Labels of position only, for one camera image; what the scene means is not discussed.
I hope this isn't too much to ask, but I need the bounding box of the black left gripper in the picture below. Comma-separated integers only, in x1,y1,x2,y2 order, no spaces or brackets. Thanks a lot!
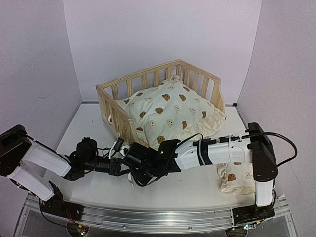
83,157,135,177

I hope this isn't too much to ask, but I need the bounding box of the wooden pet bed frame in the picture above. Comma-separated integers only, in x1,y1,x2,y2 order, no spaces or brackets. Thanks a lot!
96,59,225,145

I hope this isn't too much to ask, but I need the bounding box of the bear print cream cushion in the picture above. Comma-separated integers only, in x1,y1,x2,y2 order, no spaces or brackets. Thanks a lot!
117,75,226,149

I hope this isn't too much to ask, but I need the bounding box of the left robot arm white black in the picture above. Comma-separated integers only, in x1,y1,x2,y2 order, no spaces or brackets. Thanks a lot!
0,124,131,216

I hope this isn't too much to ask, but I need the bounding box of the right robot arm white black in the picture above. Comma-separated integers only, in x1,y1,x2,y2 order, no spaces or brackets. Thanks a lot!
123,123,278,219

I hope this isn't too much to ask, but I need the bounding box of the small bear print pillow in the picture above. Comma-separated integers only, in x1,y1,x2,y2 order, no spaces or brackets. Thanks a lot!
217,163,255,195

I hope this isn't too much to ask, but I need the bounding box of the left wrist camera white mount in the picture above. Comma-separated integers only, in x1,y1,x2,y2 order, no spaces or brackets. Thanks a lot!
108,137,124,159

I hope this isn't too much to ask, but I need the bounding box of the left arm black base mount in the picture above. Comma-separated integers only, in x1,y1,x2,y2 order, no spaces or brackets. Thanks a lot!
40,181,84,222

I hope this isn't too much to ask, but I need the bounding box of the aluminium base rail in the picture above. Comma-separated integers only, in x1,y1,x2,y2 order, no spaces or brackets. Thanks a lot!
14,187,297,237

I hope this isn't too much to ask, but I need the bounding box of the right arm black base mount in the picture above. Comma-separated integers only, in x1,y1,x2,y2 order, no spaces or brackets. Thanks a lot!
232,203,275,227

